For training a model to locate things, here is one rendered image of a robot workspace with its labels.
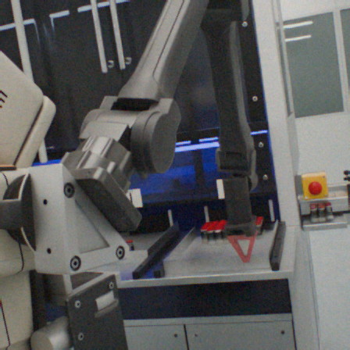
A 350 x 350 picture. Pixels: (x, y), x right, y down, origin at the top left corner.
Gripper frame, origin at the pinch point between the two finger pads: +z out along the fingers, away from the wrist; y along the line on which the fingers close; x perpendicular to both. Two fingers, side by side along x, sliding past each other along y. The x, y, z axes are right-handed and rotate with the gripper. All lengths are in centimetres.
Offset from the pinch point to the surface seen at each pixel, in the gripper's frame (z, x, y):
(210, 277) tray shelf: 3.3, 8.6, -2.2
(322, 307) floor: 92, -13, 182
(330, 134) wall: 14, -40, 498
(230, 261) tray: 0.5, 3.9, 0.6
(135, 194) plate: -13, 39, 38
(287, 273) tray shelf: 3.6, -9.2, -2.1
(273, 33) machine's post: -55, -11, 38
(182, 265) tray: 0.6, 15.8, 0.7
